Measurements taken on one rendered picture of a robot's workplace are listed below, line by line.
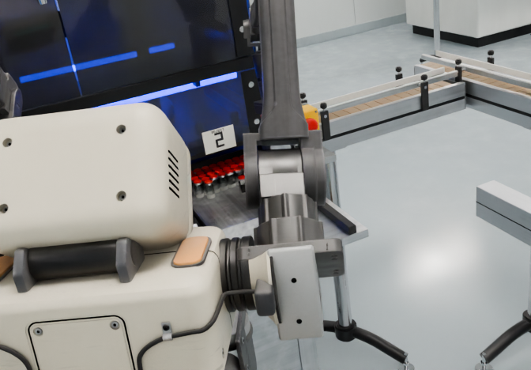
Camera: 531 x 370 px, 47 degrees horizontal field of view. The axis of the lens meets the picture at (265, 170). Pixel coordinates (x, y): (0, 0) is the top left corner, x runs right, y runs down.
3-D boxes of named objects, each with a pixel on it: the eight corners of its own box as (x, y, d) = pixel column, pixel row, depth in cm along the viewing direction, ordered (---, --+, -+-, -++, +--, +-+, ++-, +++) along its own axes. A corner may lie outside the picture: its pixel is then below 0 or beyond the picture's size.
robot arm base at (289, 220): (234, 261, 68) (343, 250, 66) (232, 195, 71) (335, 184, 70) (246, 285, 75) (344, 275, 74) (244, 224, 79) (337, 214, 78)
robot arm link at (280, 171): (261, 209, 72) (306, 206, 72) (257, 135, 77) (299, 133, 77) (261, 238, 80) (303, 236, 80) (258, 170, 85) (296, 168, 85)
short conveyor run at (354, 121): (280, 169, 177) (273, 118, 171) (259, 152, 190) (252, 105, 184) (468, 110, 199) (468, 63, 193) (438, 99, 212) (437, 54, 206)
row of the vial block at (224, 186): (194, 196, 159) (191, 180, 157) (257, 176, 165) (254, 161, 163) (197, 199, 157) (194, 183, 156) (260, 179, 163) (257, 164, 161)
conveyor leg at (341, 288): (329, 335, 224) (306, 143, 192) (351, 326, 227) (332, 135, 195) (342, 349, 216) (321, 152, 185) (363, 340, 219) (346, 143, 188)
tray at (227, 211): (173, 191, 164) (170, 179, 163) (260, 164, 173) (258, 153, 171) (215, 246, 135) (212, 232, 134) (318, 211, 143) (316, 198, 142)
